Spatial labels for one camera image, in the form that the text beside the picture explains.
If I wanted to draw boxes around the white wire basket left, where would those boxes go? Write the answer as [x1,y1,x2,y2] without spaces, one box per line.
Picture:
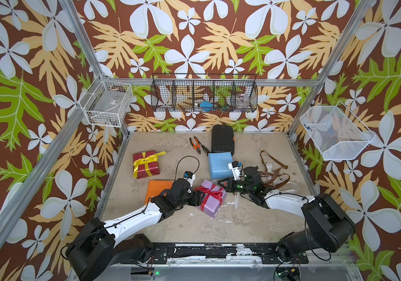
[80,76,134,128]

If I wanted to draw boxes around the blue object in basket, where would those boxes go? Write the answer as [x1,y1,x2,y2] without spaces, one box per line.
[200,101,214,112]

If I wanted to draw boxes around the black hard case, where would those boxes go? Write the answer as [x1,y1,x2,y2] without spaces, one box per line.
[211,125,235,155]

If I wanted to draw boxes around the red satin ribbon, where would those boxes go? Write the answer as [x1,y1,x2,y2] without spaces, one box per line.
[195,186,225,211]

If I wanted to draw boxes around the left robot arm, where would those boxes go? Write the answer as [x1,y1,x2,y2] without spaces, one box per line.
[65,179,206,281]

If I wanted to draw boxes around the white wire basket right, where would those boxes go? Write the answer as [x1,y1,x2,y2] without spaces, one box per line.
[300,105,376,161]

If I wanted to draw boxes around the black wire basket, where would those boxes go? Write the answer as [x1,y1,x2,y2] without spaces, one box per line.
[150,73,259,112]

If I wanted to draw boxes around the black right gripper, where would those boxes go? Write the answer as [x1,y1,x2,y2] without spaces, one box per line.
[216,177,254,196]

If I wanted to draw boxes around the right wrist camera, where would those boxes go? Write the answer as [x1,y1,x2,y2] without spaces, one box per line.
[228,161,242,181]

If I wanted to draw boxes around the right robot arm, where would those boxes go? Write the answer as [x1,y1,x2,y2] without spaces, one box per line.
[217,166,356,262]

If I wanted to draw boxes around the orange handled pliers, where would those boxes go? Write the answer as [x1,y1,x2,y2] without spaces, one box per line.
[189,137,210,156]

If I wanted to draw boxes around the dark red gift box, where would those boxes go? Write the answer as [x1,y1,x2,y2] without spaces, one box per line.
[132,150,161,180]

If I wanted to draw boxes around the purple gift box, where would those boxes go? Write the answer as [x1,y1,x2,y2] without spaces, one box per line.
[199,180,227,218]

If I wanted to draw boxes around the brown ribbon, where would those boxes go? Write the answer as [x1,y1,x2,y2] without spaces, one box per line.
[260,150,291,189]

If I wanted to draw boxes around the white wire basket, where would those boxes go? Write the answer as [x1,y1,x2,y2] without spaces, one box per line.
[300,105,376,161]
[80,76,134,128]

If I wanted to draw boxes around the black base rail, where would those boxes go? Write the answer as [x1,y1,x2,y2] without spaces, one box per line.
[77,242,328,266]

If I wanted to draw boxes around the orange gift box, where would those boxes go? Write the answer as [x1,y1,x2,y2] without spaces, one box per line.
[144,180,173,204]

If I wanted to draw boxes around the light blue gift box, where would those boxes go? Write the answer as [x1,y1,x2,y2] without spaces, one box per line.
[208,152,233,180]

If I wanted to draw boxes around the yellow satin ribbon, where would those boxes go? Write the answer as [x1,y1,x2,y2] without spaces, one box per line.
[132,150,167,179]

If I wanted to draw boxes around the white satin ribbon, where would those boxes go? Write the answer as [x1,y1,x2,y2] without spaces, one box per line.
[228,154,291,208]

